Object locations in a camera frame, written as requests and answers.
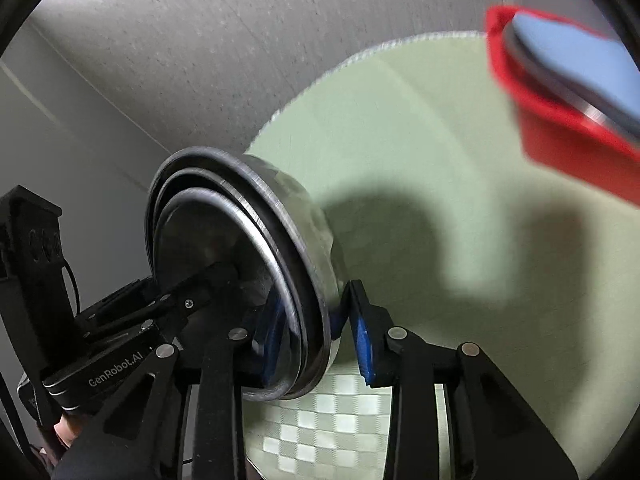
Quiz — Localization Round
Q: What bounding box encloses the small steel bowl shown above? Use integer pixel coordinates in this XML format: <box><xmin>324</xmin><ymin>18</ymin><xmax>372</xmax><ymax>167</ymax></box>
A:
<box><xmin>145</xmin><ymin>184</ymin><xmax>309</xmax><ymax>401</ymax></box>

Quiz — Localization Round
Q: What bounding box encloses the blue plastic plate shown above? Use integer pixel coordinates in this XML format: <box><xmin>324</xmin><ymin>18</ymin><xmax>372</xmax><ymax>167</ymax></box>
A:
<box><xmin>512</xmin><ymin>12</ymin><xmax>640</xmax><ymax>137</ymax></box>

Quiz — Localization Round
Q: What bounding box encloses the person's left hand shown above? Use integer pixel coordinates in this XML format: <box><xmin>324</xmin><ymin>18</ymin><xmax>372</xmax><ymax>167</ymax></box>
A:
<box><xmin>54</xmin><ymin>413</ymin><xmax>90</xmax><ymax>448</ymax></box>

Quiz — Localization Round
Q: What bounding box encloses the green round table mat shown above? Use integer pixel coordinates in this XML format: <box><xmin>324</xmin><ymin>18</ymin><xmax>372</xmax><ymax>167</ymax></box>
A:
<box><xmin>250</xmin><ymin>32</ymin><xmax>639</xmax><ymax>478</ymax></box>

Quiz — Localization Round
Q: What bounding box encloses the red plastic bin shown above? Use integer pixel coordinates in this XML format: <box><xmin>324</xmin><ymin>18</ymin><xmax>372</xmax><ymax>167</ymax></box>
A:
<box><xmin>485</xmin><ymin>4</ymin><xmax>639</xmax><ymax>205</ymax></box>

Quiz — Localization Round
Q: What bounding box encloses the black camera box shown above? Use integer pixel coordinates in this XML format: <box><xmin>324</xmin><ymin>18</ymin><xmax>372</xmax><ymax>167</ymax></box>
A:
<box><xmin>1</xmin><ymin>185</ymin><xmax>78</xmax><ymax>426</ymax></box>

